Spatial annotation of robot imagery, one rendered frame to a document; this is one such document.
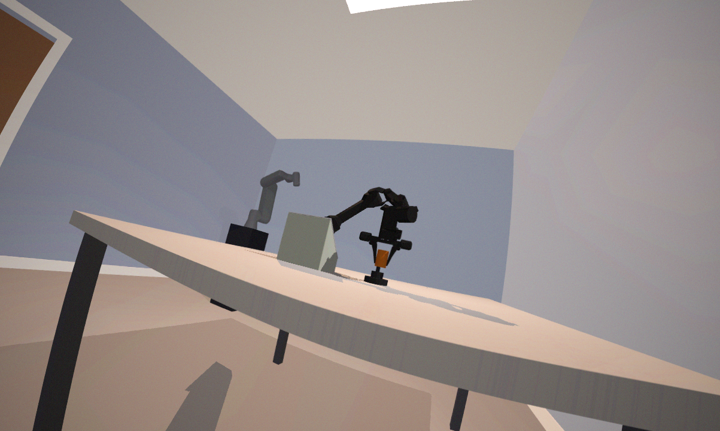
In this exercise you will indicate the orange knob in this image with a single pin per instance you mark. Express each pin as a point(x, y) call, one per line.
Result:
point(381, 259)

